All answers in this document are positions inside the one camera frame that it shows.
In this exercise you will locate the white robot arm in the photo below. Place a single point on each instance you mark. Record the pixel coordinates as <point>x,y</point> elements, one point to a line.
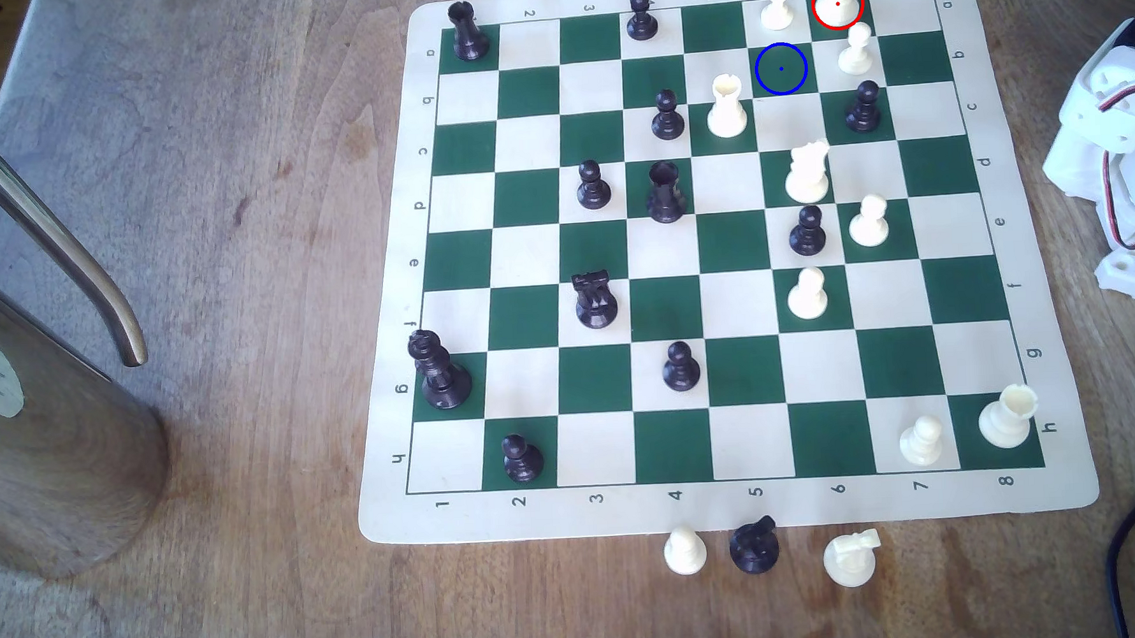
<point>1110,133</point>

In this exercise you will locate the green white chess mat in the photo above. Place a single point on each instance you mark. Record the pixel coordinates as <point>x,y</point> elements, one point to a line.
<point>524,201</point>

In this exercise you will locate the black knight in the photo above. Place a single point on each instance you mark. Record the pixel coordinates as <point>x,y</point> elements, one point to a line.
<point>596,306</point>
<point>755,550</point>

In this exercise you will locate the black pawn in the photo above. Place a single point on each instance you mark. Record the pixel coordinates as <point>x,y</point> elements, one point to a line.
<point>864,113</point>
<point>807,237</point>
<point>594,191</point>
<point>682,371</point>
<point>642,21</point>
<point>667,121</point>
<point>522,463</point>

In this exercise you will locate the black king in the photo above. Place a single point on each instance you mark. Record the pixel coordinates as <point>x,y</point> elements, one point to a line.
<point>444,380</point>

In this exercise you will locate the black rook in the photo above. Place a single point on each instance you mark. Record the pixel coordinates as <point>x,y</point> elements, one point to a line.
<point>666,200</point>
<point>468,36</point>

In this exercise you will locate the white pawn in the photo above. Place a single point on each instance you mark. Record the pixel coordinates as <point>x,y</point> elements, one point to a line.
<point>807,299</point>
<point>855,55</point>
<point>777,11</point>
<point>921,445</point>
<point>685,553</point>
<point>869,227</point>

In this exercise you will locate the white rook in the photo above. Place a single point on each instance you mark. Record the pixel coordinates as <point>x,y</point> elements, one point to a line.
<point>1006,422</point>
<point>727,113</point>

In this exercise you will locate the white knight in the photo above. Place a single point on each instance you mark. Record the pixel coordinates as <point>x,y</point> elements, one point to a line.
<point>850,560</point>
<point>806,179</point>

